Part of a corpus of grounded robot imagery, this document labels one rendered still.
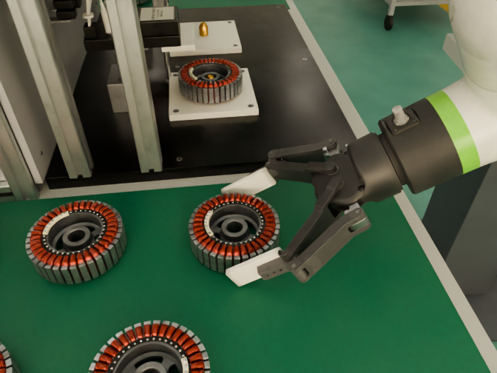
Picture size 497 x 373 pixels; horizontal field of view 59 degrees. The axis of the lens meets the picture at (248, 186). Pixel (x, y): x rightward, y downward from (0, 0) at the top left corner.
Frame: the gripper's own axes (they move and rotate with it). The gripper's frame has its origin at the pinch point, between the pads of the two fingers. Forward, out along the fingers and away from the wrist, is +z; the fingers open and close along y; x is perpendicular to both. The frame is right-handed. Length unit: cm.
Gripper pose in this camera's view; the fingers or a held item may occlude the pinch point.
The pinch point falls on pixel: (236, 230)
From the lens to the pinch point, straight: 55.1
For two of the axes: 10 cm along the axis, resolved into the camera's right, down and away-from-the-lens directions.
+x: 5.0, 6.2, 6.1
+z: -8.6, 4.2, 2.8
